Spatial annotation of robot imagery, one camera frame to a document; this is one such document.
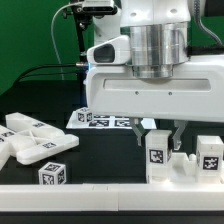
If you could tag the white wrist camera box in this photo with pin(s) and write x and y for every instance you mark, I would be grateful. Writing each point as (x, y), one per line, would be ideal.
(115, 51)

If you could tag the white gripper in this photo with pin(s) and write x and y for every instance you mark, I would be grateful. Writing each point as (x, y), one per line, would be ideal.
(195, 92)

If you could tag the white base tag sheet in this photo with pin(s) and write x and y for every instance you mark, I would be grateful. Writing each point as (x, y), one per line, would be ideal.
(99, 122)

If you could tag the white front fence rail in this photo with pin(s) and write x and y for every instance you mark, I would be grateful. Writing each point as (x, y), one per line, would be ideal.
(112, 197)

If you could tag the overhead camera on stand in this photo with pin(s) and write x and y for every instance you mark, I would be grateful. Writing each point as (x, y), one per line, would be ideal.
(95, 7)

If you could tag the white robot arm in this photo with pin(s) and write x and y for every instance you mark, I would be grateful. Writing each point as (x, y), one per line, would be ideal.
(146, 72)

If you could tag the black camera stand pole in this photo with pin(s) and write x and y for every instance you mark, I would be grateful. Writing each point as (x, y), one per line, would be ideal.
(82, 21)

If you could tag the white chair seat block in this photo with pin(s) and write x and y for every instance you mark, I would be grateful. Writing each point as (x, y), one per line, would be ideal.
(183, 169)

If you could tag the white chair back frame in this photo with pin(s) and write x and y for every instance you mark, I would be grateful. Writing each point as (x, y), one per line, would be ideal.
(30, 140)

